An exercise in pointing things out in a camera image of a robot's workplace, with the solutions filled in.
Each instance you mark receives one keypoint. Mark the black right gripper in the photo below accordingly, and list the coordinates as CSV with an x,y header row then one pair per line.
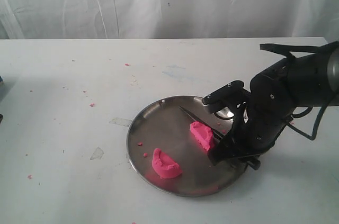
x,y
232,146

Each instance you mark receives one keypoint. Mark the clear tape strip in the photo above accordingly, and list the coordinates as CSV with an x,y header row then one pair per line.
x,y
121,122

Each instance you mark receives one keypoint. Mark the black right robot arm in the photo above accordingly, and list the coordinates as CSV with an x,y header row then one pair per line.
x,y
306,77

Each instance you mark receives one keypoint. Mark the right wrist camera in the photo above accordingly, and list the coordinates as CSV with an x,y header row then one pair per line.
x,y
230,95

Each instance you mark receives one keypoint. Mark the pink clay lump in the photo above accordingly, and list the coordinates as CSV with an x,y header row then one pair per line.
x,y
164,166

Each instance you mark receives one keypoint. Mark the pink clay cut piece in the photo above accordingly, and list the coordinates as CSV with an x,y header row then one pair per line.
x,y
203,135

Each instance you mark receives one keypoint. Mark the clear tape patch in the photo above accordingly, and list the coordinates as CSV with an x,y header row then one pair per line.
x,y
97,154

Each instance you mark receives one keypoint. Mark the white backdrop curtain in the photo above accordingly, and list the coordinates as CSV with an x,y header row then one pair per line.
x,y
138,19

